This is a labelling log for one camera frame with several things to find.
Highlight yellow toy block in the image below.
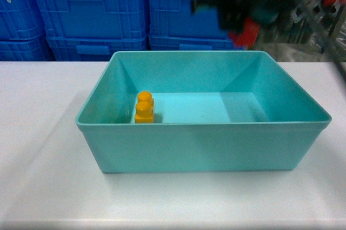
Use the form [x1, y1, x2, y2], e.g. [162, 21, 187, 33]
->
[135, 91, 155, 124]

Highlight light teal plastic bin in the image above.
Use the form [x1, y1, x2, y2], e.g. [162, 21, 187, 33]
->
[76, 50, 331, 173]

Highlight blue crate lower right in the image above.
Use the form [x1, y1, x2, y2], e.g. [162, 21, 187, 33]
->
[149, 35, 245, 51]

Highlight blue crate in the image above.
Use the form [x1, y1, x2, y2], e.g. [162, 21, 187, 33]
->
[46, 37, 149, 62]
[149, 0, 228, 39]
[1, 0, 44, 40]
[36, 0, 150, 39]
[149, 35, 245, 51]
[1, 36, 55, 62]

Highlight blue crate lower middle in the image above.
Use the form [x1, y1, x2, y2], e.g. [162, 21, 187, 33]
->
[46, 37, 149, 62]

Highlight blue crate upper right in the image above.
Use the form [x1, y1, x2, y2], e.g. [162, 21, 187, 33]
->
[149, 0, 228, 39]

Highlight blue crate upper middle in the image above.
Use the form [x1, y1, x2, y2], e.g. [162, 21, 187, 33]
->
[36, 0, 150, 39]

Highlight blue crate lower left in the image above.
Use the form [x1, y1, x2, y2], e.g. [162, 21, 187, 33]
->
[1, 36, 55, 62]

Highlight blue crate upper left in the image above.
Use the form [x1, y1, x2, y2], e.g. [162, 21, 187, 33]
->
[1, 0, 44, 40]

